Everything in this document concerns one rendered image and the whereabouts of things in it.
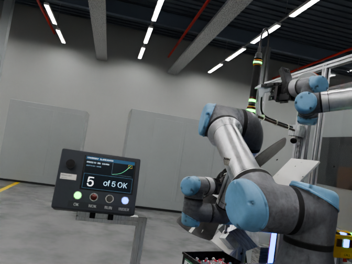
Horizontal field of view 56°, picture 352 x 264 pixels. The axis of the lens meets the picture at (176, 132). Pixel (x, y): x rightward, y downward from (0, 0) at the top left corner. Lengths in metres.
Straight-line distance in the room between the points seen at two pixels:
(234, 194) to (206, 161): 6.51
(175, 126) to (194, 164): 0.91
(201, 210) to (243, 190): 0.57
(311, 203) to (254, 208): 0.15
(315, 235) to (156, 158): 6.33
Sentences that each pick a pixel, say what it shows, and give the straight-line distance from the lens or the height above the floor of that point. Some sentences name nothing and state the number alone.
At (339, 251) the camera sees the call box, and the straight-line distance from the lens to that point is 1.53.
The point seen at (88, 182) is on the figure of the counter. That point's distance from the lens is 1.12.
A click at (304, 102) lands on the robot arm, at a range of 1.25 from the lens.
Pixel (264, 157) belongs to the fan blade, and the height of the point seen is 1.34.
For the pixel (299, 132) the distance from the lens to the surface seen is 2.23.
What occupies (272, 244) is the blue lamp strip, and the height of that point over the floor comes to 1.00.
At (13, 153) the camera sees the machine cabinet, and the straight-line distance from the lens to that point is 8.84.
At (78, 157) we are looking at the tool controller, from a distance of 1.13.
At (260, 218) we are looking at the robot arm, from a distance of 0.78.
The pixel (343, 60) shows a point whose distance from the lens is 2.39.
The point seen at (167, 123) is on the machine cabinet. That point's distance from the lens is 7.11.
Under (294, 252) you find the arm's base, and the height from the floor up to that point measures 1.11.
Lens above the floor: 1.30
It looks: 3 degrees up
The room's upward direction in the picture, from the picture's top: 9 degrees clockwise
